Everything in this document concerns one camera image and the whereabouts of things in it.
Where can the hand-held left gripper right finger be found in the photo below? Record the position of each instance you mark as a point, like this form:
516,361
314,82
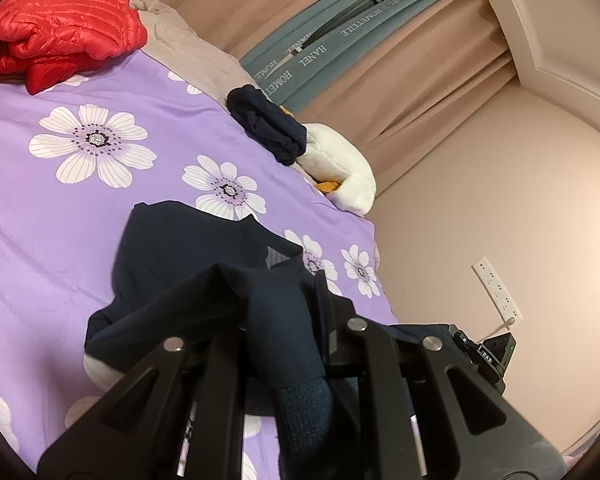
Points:
325,320

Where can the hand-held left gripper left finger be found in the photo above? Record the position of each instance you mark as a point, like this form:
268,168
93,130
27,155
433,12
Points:
225,360

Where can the navy zip jacket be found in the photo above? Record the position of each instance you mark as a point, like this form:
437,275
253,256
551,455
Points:
190,280

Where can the white power strip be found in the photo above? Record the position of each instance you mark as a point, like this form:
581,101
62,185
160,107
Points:
497,290

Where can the white plush goose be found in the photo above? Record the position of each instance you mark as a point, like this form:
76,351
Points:
340,170

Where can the folded navy garment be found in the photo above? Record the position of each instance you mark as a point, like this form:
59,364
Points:
267,125

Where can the purple floral blanket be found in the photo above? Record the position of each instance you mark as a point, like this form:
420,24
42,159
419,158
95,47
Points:
55,220

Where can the grey-blue printed curtain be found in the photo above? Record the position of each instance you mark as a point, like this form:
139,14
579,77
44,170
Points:
350,20

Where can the beige bed sheet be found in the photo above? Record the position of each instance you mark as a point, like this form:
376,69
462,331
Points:
190,45

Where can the red down jacket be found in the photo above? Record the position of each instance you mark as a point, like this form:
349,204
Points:
60,35

